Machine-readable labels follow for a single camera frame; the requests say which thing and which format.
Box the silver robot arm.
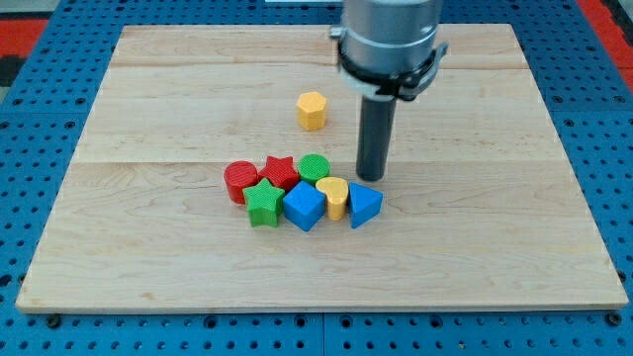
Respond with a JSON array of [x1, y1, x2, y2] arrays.
[[329, 0, 448, 102]]

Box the red star block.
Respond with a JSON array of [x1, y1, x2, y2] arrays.
[[259, 155, 300, 192]]

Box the green star block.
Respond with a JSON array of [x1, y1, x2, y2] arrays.
[[242, 178, 285, 227]]

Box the green cylinder block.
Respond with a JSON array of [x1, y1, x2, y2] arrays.
[[298, 153, 330, 185]]

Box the yellow heart block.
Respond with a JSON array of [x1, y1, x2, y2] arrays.
[[316, 177, 349, 221]]

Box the blue cube block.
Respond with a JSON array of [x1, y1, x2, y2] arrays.
[[283, 181, 325, 231]]

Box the blue triangle block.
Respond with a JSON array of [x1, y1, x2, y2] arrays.
[[349, 182, 384, 228]]

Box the yellow hexagon block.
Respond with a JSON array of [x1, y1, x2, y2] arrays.
[[297, 92, 327, 131]]

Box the red cylinder block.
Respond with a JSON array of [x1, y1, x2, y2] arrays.
[[224, 160, 259, 205]]

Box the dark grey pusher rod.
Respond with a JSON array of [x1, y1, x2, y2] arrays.
[[356, 97, 396, 182]]

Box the light wooden board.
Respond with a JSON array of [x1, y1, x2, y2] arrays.
[[16, 24, 628, 314]]

